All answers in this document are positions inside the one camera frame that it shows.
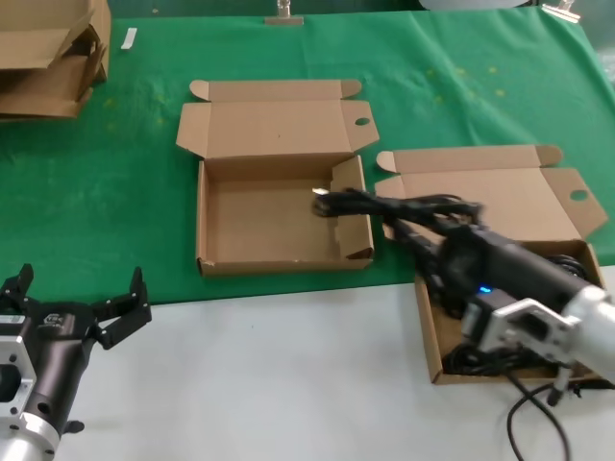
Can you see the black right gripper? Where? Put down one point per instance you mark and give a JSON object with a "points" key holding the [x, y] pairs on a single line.
{"points": [[504, 264]]}

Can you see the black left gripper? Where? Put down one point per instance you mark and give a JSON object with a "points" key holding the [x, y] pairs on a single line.
{"points": [[57, 355]]}

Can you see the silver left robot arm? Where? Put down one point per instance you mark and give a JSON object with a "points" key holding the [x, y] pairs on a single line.
{"points": [[24, 442]]}

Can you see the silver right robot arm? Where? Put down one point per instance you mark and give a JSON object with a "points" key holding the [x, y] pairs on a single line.
{"points": [[593, 326]]}

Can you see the open cardboard box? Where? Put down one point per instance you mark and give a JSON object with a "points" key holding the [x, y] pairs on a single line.
{"points": [[519, 168]]}

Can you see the open cardboard box torn corner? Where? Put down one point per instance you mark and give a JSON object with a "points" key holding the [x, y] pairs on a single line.
{"points": [[269, 216]]}

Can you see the green table cloth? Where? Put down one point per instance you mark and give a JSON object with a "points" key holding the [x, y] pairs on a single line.
{"points": [[96, 192]]}

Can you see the metal table clamp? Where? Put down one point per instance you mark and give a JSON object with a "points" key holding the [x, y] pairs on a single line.
{"points": [[284, 18]]}

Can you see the white paper strip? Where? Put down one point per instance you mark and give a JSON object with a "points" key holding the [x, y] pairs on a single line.
{"points": [[129, 38]]}

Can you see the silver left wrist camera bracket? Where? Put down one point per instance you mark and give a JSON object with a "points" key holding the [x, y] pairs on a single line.
{"points": [[14, 350]]}

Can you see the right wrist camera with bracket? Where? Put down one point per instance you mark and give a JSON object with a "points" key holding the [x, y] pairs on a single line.
{"points": [[514, 326]]}

